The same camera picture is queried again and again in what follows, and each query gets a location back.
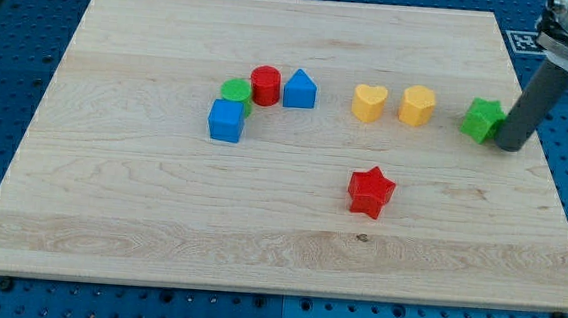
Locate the blue triangle block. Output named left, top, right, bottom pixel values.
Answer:
left=283, top=69, right=318, bottom=109

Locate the red star block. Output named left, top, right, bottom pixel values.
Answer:
left=348, top=166, right=397, bottom=220

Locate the green star block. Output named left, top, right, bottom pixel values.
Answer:
left=459, top=97, right=506, bottom=144

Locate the blue cube block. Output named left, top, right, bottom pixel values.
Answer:
left=207, top=99, right=245, bottom=144

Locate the red cylinder block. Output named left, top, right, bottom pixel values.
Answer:
left=250, top=65, right=281, bottom=107

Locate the green cylinder block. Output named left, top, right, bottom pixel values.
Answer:
left=220, top=78, right=253, bottom=117

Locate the wooden board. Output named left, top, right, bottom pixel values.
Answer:
left=0, top=0, right=568, bottom=312

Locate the yellow heart block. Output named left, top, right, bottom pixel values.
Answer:
left=351, top=83, right=389, bottom=123

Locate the yellow hexagon block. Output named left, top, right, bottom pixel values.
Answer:
left=397, top=85, right=436, bottom=127

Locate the fiducial marker tag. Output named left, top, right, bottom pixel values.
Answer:
left=505, top=29, right=544, bottom=55

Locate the grey pusher rod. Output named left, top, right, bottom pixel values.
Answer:
left=494, top=58, right=568, bottom=152

